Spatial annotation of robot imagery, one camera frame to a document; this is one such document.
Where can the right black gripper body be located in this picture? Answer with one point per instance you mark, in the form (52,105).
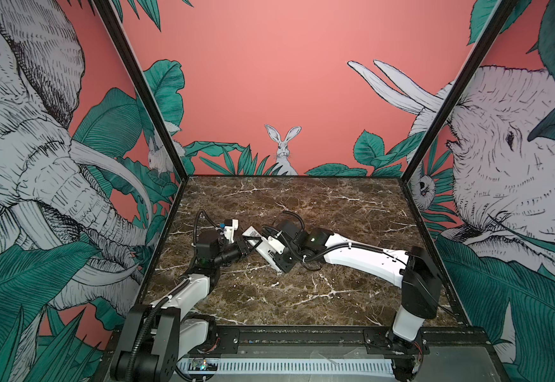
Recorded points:
(286,259)

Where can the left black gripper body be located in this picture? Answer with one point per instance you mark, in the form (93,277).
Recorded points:
(242,253)

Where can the white remote control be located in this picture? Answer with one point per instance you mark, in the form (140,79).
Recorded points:
(266,249)

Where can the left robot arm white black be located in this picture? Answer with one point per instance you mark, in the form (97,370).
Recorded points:
(156,336)

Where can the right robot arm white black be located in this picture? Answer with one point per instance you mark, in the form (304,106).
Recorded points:
(413,271)

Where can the small green circuit board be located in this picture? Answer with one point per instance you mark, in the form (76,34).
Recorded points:
(203,365)

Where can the white ribbed cable duct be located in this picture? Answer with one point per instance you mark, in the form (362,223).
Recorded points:
(278,366)

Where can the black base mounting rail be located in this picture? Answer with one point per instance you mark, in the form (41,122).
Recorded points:
(374,339)

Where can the left black frame post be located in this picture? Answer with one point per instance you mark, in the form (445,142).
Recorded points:
(109,17)

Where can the black frame post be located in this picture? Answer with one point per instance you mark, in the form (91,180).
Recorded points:
(109,17)
(489,34)

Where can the right black frame post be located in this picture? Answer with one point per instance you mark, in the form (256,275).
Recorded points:
(489,34)

